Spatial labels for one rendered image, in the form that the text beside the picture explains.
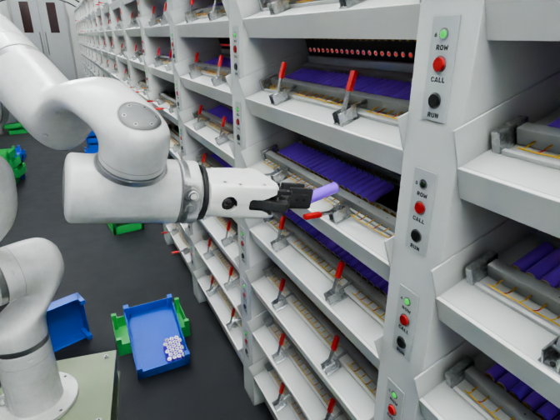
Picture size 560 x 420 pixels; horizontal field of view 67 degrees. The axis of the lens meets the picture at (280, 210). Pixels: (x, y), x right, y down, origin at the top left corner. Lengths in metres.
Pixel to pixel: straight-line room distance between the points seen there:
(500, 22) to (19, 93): 0.58
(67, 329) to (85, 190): 1.62
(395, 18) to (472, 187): 0.25
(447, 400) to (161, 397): 1.20
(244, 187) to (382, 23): 0.31
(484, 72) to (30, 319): 1.00
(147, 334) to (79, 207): 1.43
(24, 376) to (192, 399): 0.70
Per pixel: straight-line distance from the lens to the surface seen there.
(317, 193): 0.66
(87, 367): 1.36
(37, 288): 1.10
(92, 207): 0.53
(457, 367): 0.75
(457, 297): 0.64
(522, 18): 0.52
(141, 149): 0.48
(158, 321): 1.95
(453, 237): 0.61
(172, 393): 1.75
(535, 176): 0.54
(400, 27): 0.65
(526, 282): 0.62
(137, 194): 0.52
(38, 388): 1.22
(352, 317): 0.88
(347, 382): 1.01
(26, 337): 1.13
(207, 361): 1.85
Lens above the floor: 1.22
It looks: 22 degrees down
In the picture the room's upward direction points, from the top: straight up
